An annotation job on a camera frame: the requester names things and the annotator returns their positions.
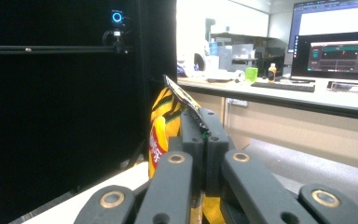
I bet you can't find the grey shelf unit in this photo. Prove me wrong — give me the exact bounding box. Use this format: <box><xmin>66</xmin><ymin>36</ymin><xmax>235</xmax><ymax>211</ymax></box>
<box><xmin>209</xmin><ymin>32</ymin><xmax>287</xmax><ymax>77</ymax></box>

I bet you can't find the webcam with blue ring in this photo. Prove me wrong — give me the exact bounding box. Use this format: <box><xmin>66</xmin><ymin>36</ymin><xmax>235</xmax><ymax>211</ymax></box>
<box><xmin>102</xmin><ymin>8</ymin><xmax>134</xmax><ymax>55</ymax></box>

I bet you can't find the black horizontal bar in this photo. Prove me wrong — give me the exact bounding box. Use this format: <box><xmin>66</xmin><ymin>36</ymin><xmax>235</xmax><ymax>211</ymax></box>
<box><xmin>0</xmin><ymin>45</ymin><xmax>134</xmax><ymax>56</ymax></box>

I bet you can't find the clear tray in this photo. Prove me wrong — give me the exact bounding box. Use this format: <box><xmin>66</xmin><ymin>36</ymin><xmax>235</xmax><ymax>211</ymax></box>
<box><xmin>326</xmin><ymin>80</ymin><xmax>358</xmax><ymax>94</ymax></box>

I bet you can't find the green cup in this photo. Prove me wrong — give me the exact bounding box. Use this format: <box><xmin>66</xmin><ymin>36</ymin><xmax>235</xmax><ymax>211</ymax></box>
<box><xmin>245</xmin><ymin>66</ymin><xmax>259</xmax><ymax>84</ymax></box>

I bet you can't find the black keyboard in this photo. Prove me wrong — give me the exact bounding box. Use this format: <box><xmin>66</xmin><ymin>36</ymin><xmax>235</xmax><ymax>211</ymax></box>
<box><xmin>251</xmin><ymin>81</ymin><xmax>316</xmax><ymax>93</ymax></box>

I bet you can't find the white tape roll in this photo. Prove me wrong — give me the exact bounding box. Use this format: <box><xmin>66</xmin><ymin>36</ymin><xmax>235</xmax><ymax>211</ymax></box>
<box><xmin>234</xmin><ymin>69</ymin><xmax>246</xmax><ymax>84</ymax></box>

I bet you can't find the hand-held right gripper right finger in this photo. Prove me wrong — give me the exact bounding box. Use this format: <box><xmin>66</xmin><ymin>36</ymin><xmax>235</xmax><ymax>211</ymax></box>
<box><xmin>199</xmin><ymin>107</ymin><xmax>235</xmax><ymax>198</ymax></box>

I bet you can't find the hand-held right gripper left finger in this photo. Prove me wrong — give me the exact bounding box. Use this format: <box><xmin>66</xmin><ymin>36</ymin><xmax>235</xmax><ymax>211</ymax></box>
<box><xmin>167</xmin><ymin>110</ymin><xmax>206</xmax><ymax>200</ymax></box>

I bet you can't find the large bright monitor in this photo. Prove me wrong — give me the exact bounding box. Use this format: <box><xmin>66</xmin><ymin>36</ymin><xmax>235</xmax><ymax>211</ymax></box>
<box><xmin>287</xmin><ymin>0</ymin><xmax>358</xmax><ymax>54</ymax></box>

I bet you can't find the blue bottle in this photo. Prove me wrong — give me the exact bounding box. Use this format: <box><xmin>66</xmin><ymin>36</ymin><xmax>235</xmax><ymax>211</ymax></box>
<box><xmin>208</xmin><ymin>40</ymin><xmax>219</xmax><ymax>58</ymax></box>

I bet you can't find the yellow black chips packet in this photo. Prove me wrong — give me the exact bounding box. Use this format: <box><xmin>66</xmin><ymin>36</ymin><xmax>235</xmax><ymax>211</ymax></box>
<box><xmin>148</xmin><ymin>74</ymin><xmax>227</xmax><ymax>224</ymax></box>

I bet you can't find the black curtain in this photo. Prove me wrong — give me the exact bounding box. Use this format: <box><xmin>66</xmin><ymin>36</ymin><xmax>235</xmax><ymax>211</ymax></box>
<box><xmin>0</xmin><ymin>0</ymin><xmax>178</xmax><ymax>223</ymax></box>

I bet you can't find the small orange bottle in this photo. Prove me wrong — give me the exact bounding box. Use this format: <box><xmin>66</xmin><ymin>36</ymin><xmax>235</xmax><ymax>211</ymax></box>
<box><xmin>268</xmin><ymin>63</ymin><xmax>278</xmax><ymax>84</ymax></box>

